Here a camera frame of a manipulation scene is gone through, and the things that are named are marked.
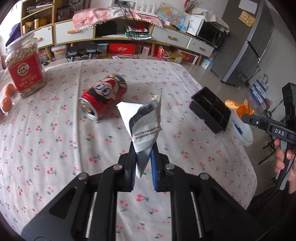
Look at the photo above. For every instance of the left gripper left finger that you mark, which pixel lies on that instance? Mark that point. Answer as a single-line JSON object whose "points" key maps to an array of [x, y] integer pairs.
{"points": [[103, 189]]}

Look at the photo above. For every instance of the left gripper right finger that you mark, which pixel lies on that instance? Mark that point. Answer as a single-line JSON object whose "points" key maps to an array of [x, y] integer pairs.
{"points": [[185, 193]]}

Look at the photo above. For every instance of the orange peel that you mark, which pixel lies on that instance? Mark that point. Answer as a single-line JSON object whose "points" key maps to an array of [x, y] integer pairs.
{"points": [[241, 109]]}

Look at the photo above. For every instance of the white grey foil packet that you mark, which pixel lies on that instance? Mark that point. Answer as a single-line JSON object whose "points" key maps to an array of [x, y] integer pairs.
{"points": [[143, 123]]}

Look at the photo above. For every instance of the white trash bucket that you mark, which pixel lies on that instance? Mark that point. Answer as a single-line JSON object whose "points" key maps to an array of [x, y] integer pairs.
{"points": [[243, 130]]}

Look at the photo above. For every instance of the stacked blue white boxes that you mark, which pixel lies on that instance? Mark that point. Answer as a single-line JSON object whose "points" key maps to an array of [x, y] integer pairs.
{"points": [[259, 88]]}

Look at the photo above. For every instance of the cherry print tablecloth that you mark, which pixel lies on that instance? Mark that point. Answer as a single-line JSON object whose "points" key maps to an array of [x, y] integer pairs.
{"points": [[48, 140]]}

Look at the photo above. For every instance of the small red drink can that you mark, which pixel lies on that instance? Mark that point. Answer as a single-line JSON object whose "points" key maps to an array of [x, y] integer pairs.
{"points": [[99, 98]]}

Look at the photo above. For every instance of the black plastic tray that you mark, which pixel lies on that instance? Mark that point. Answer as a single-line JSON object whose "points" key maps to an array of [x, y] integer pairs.
{"points": [[211, 109]]}

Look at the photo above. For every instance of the grey refrigerator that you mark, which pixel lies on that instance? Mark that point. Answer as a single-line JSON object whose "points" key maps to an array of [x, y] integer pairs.
{"points": [[251, 26]]}

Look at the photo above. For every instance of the black microwave oven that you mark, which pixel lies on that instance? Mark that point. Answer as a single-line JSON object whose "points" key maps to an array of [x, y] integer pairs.
{"points": [[210, 33]]}

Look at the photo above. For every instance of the red box under cabinet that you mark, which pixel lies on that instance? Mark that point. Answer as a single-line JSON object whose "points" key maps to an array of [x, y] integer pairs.
{"points": [[120, 48]]}

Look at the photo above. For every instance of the yellow cardboard box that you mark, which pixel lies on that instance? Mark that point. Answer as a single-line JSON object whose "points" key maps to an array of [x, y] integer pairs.
{"points": [[168, 54]]}

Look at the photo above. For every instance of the orange tangerine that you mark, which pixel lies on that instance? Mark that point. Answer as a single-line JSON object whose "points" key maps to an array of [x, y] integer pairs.
{"points": [[10, 89], [6, 104]]}

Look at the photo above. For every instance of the nut jar red label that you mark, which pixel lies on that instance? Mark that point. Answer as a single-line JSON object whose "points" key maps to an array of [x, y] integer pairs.
{"points": [[24, 65]]}

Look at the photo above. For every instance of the colourful world map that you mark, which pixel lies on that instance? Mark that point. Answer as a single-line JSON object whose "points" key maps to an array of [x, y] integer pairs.
{"points": [[178, 18]]}

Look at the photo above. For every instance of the pink cloth on cabinet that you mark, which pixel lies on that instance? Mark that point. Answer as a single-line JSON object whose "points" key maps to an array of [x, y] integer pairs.
{"points": [[88, 18]]}

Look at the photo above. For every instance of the white wooden TV cabinet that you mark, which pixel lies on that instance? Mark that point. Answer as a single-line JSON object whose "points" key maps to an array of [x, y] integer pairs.
{"points": [[62, 32]]}

